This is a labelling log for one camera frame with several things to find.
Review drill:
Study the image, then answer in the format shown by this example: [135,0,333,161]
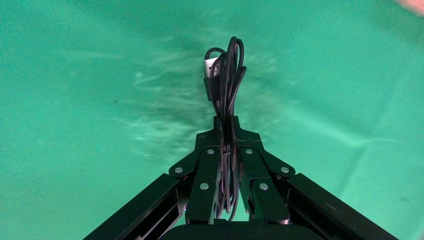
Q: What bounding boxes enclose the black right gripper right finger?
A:
[231,115,398,240]

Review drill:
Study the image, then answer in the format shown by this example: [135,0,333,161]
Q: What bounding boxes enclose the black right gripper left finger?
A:
[82,115,223,240]

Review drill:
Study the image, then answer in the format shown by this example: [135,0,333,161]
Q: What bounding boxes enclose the black USB cable bundle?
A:
[202,36,248,223]

